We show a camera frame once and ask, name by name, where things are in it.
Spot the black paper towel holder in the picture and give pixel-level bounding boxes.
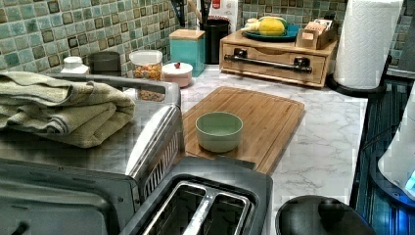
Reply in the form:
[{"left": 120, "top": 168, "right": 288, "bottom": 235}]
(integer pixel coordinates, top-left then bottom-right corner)
[{"left": 326, "top": 55, "right": 392, "bottom": 98}]

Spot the pink sugar bowl with lid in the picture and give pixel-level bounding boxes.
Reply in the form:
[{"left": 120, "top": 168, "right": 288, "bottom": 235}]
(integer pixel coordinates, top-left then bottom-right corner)
[{"left": 162, "top": 62, "right": 193, "bottom": 87}]

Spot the clear cereal container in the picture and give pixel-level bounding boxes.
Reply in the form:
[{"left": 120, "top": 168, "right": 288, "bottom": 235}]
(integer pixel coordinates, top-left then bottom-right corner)
[{"left": 129, "top": 50, "right": 164, "bottom": 102}]

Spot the green ceramic bowl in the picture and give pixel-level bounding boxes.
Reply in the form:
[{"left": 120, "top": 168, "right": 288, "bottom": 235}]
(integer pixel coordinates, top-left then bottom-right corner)
[{"left": 195, "top": 112, "right": 244, "bottom": 153}]

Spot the white red packet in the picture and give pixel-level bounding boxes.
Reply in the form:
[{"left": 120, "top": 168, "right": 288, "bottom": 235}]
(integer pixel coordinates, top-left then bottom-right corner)
[{"left": 208, "top": 0, "right": 238, "bottom": 32}]

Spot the yellow plush lemon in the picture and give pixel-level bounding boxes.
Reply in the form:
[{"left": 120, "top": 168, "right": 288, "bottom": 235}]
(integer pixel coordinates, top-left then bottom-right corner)
[{"left": 258, "top": 20, "right": 285, "bottom": 36}]

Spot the blue plate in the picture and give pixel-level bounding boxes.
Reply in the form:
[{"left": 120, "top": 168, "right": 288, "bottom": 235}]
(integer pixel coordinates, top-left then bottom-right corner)
[{"left": 242, "top": 24, "right": 300, "bottom": 42}]

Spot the black round pot lid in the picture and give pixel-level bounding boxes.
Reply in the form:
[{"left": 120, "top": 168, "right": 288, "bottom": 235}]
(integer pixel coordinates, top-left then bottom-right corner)
[{"left": 275, "top": 195, "right": 376, "bottom": 235}]

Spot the black utensil holder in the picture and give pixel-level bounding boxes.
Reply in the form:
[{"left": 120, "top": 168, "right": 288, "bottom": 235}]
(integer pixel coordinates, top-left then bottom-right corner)
[{"left": 204, "top": 19, "right": 229, "bottom": 65}]

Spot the wooden spoon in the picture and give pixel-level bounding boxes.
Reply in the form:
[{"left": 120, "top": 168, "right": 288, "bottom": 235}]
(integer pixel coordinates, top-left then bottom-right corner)
[{"left": 187, "top": 0, "right": 203, "bottom": 23}]

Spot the paper towel roll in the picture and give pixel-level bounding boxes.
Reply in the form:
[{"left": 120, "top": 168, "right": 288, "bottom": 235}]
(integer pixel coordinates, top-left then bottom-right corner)
[{"left": 334, "top": 0, "right": 403, "bottom": 89}]

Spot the silver toaster oven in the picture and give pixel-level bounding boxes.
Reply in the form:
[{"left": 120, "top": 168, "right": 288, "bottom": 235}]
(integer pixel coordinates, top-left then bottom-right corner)
[{"left": 0, "top": 75, "right": 184, "bottom": 235}]

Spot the wooden drawer box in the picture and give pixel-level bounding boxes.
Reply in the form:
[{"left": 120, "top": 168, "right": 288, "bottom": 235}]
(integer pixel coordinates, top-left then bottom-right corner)
[{"left": 219, "top": 30, "right": 337, "bottom": 88}]

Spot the white capped bottle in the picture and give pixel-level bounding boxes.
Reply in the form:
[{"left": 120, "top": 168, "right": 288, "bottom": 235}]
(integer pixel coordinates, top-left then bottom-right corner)
[{"left": 62, "top": 56, "right": 89, "bottom": 74}]

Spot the plush peeled banana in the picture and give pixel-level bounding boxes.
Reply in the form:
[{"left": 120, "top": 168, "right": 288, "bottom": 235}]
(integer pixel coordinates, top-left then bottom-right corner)
[{"left": 241, "top": 19, "right": 259, "bottom": 31}]

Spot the black two-slot toaster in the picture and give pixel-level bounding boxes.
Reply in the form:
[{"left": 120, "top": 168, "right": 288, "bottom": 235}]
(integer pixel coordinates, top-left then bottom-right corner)
[{"left": 119, "top": 157, "right": 273, "bottom": 235}]

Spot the folded green towel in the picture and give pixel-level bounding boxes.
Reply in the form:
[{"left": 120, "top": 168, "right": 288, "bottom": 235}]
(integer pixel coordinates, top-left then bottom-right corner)
[{"left": 1, "top": 71, "right": 135, "bottom": 148}]

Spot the wooden tea bag organizer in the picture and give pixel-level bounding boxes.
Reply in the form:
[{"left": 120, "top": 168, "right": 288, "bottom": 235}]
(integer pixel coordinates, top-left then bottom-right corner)
[{"left": 295, "top": 19, "right": 339, "bottom": 50}]

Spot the dark grey cup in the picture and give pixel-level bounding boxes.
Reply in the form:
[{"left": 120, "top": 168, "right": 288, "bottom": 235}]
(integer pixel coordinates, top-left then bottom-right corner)
[{"left": 88, "top": 51, "right": 121, "bottom": 76}]

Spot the teal canister with wooden lid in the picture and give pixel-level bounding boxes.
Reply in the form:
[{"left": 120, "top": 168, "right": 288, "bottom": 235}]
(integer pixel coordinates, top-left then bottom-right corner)
[{"left": 169, "top": 29, "right": 206, "bottom": 77}]

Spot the bamboo cutting board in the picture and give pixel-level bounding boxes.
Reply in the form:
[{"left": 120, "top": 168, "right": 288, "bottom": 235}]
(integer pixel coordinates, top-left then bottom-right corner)
[{"left": 183, "top": 86, "right": 304, "bottom": 174}]

